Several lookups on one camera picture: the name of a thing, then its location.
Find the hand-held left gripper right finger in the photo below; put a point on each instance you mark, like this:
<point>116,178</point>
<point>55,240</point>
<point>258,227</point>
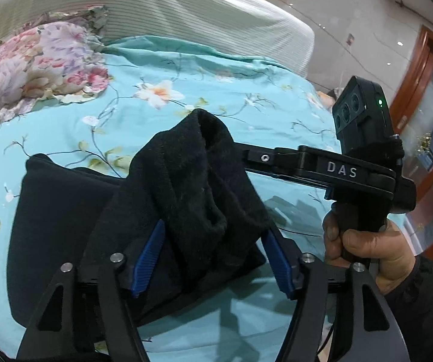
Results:
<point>278,267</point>

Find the dark knit pants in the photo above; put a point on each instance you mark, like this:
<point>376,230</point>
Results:
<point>186,196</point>

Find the wooden glass door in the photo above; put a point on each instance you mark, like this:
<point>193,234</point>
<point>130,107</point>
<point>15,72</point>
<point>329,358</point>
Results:
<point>416,68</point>

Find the person's right forearm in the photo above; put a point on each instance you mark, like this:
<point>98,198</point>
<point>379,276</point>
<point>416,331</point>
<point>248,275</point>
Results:
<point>420,309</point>

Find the peach coloured cloth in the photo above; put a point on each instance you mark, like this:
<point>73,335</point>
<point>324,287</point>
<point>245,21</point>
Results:
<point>327,100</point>

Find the teal floral bed sheet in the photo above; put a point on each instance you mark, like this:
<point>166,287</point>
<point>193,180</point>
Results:
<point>88,109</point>

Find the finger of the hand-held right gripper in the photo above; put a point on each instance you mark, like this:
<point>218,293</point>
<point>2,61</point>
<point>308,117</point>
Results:
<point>265,157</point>
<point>295,181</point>

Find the person's right hand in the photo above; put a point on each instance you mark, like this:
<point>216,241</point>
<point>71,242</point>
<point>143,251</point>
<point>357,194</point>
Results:
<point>374,249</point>

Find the pink floral ruffled pillow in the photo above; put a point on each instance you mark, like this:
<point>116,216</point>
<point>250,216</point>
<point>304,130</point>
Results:
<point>31,64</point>

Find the white covered headboard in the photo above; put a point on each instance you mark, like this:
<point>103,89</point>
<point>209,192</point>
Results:
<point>182,7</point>

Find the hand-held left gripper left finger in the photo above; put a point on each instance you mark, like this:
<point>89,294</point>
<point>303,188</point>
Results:
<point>148,256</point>

